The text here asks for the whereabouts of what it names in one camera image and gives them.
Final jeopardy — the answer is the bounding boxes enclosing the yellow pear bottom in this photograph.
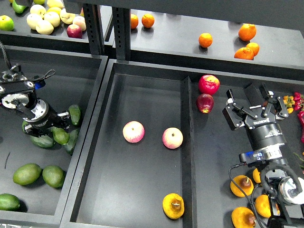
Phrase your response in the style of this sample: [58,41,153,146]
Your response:
[231,207,256,228]

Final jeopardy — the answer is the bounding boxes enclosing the green avocado bottom left corner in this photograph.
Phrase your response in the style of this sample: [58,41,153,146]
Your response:
[0,193,20,211]

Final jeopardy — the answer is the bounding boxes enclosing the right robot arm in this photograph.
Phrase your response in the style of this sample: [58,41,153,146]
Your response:
[223,84,304,228]

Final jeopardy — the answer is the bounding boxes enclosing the pink peach on shelf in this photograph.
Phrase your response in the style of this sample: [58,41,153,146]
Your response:
[72,16,86,31]

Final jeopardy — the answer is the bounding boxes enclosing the pink apple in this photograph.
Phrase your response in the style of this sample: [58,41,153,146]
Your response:
[162,127,183,149]
[123,121,145,143]

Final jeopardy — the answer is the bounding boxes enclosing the pale yellow pear left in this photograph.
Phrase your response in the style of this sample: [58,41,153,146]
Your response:
[27,13,43,30]

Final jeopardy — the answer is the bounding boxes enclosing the dark avocado lying flat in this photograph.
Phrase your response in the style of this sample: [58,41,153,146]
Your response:
[30,135,55,148]

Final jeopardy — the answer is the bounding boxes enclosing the pink apple right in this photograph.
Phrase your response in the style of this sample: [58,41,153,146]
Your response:
[162,127,183,149]

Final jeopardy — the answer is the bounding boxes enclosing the orange cherry tomato bunch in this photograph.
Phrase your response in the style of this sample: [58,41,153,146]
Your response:
[283,95,295,114]

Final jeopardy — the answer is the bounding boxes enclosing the black left tray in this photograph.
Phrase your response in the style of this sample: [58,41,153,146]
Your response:
[0,46,108,228]

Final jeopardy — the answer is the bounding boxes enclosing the red chili peppers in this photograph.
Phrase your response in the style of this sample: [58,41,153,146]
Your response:
[294,92,304,143]

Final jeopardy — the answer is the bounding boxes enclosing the black tray divider middle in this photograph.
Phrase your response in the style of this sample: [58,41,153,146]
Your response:
[180,77,197,228]

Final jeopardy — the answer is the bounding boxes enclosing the black perforated shelf post right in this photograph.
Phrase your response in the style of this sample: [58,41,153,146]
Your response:
[112,7,131,60]

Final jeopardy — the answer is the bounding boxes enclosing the dark red apple on shelf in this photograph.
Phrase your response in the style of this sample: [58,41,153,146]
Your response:
[66,24,83,38]

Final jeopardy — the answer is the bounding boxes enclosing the dark avocado top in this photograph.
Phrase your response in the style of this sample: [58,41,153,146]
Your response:
[68,104,81,126]

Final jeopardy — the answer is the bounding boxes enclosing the bright red apple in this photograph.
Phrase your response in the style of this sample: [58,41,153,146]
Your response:
[198,75,220,95]

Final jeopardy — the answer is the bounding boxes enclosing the black perforated shelf post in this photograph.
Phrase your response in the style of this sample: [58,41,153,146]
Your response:
[83,3,105,55]
[112,7,131,60]

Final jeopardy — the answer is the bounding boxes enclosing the black perforated shelf post left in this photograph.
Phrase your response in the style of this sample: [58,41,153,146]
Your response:
[83,3,105,55]

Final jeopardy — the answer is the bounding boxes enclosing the orange centre shelf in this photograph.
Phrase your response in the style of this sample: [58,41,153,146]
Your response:
[199,33,213,48]

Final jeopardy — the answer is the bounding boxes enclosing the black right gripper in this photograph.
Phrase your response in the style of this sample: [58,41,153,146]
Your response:
[222,83,289,149]

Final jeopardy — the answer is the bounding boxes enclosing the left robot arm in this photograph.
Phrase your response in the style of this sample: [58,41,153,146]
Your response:
[0,43,71,137]

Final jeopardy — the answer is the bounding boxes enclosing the black large right tray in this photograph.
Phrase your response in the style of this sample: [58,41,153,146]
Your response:
[60,60,304,228]

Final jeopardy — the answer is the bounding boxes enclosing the small orange right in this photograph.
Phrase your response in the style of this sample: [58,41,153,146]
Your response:
[246,42,260,56]

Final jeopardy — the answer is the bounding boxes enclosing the dark avocado far left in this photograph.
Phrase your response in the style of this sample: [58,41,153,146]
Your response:
[22,120,31,133]

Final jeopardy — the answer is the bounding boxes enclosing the pale yellow pear front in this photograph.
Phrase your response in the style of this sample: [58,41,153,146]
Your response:
[36,20,54,35]

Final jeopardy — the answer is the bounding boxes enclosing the pale yellow pear right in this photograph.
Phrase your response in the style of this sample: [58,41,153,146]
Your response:
[59,8,76,25]

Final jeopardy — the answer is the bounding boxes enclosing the dark avocado by tray edge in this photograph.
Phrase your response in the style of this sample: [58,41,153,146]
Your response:
[63,129,79,155]

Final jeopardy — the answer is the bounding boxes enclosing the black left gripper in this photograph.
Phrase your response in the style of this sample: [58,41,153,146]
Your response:
[23,104,72,138]

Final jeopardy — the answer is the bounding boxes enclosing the pale yellow pear middle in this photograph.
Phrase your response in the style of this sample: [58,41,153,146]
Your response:
[44,11,61,28]

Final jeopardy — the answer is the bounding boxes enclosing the large orange top right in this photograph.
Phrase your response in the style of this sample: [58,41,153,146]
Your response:
[238,23,257,41]

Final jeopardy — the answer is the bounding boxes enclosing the pink apple left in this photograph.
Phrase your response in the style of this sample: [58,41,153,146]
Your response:
[123,121,145,143]

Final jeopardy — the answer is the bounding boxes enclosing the light green avocado large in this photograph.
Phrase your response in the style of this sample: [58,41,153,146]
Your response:
[13,163,42,186]

